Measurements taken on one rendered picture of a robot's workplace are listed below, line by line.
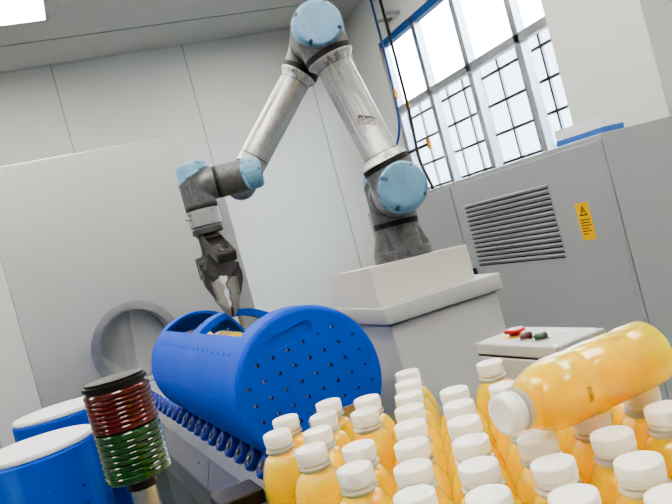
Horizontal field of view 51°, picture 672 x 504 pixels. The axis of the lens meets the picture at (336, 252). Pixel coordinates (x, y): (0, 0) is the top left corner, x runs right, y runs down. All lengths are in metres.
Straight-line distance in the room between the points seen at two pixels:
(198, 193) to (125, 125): 4.98
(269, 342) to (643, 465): 0.77
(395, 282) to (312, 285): 5.06
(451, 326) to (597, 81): 2.59
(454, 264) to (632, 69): 2.35
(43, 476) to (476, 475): 1.27
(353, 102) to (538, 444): 1.10
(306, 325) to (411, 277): 0.47
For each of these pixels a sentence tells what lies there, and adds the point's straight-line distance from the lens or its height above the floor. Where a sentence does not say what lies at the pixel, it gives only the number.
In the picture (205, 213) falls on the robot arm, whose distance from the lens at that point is 1.62.
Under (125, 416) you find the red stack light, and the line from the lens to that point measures 0.71.
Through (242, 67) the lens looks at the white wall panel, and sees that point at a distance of 6.89.
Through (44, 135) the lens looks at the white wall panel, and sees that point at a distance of 6.54.
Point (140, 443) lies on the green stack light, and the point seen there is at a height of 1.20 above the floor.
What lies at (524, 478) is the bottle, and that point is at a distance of 0.73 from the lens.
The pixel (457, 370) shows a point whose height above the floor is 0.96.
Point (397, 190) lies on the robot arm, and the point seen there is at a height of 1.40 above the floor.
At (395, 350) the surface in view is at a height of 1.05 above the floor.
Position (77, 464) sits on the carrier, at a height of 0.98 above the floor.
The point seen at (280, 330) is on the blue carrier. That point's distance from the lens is 1.25.
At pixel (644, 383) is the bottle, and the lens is 0.77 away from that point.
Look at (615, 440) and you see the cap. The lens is 0.69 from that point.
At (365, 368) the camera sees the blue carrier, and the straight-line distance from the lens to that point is 1.31.
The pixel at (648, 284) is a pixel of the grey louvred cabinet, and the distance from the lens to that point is 2.77.
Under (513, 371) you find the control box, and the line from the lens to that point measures 1.17.
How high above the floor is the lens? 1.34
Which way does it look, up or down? 1 degrees down
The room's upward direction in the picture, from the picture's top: 15 degrees counter-clockwise
